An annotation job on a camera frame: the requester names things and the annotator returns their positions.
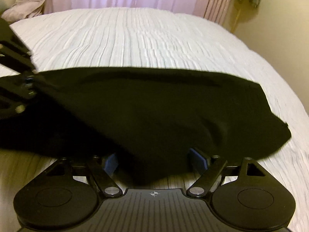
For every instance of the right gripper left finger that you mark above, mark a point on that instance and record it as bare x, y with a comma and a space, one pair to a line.
99, 180

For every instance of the black garment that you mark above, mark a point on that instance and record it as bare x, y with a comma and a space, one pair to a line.
149, 119

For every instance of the striped white bedspread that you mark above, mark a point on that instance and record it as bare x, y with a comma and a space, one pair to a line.
151, 38

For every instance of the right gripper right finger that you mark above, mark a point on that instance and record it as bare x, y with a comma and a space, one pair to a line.
210, 170

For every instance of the pink crumpled blanket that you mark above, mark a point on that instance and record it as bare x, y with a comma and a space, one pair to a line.
23, 9

